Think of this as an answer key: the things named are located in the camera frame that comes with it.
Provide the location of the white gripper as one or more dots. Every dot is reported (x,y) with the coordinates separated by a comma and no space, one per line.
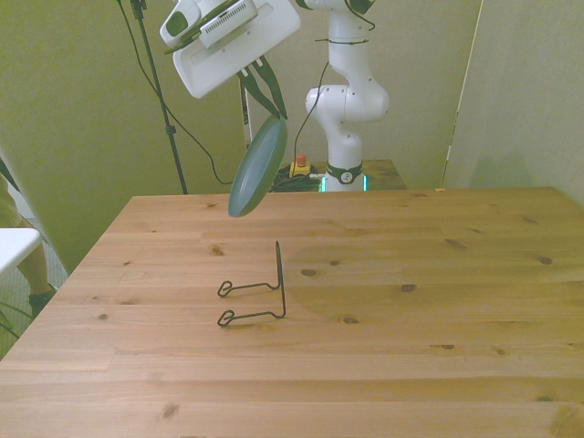
(219,68)

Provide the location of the teal round plate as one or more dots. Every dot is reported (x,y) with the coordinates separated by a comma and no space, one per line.
(257,169)

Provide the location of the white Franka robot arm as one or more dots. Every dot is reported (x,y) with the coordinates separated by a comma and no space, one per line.
(347,114)

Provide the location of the yellow emergency stop box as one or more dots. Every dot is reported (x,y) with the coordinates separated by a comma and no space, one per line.
(301,169)

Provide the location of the black tripod stand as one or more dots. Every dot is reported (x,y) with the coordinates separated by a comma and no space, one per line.
(171,130)

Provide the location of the small white table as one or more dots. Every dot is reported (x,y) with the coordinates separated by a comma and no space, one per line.
(13,246)

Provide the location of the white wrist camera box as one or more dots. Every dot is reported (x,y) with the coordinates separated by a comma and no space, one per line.
(228,25)

